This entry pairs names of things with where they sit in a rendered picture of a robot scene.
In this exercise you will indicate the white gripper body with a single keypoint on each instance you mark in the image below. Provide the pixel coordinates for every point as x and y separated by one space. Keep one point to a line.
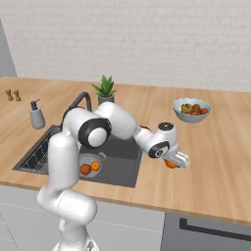
179 158

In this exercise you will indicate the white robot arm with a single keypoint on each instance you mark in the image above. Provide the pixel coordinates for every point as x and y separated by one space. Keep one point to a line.
72 157

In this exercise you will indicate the dark grey sink basin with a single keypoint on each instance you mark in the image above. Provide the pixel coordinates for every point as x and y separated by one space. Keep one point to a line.
117 163

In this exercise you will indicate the grey metal colander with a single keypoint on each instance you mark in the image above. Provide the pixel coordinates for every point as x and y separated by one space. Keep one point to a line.
91 160

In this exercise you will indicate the dark orange tangerine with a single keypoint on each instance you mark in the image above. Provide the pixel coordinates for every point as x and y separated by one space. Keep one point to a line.
85 169

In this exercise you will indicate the black sink faucet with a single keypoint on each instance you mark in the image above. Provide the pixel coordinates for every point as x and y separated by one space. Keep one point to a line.
81 99

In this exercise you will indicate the orange fruit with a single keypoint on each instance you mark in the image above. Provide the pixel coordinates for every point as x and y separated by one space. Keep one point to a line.
170 164
95 166

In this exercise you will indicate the pale blue fruit bowl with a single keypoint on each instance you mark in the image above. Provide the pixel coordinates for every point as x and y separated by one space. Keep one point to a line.
191 111

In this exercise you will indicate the white cabinet drawer front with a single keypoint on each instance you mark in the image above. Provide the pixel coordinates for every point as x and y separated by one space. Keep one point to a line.
127 214
19 233

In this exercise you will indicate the grey dishwasher front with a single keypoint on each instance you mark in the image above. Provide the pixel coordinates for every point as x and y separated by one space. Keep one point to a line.
206 233

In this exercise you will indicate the potted green plant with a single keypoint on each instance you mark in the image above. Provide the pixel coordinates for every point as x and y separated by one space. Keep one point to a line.
106 88

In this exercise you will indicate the grey soap dispenser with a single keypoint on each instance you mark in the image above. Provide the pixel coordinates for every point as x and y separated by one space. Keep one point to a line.
37 116

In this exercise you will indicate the wooden pepper shaker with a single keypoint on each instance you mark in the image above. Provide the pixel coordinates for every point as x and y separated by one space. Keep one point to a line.
16 95

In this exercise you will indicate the wooden salt shaker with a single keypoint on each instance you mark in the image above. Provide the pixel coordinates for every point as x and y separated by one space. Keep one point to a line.
9 95

